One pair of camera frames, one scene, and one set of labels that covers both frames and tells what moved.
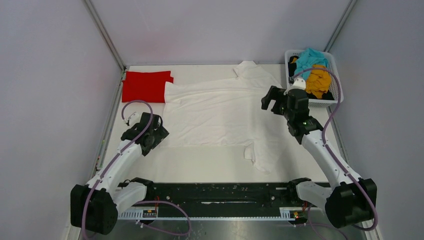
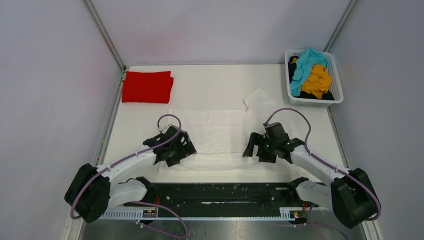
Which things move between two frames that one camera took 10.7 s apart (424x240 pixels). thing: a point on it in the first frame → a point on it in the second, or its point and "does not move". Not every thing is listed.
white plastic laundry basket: x=336 y=87 does not move
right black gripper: x=275 y=93 → x=258 y=139
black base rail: x=138 y=201 does not move
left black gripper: x=160 y=134 → x=186 y=149
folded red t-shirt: x=145 y=87 does not move
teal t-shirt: x=306 y=59 does not move
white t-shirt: x=227 y=113 → x=220 y=137
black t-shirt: x=327 y=95 does not move
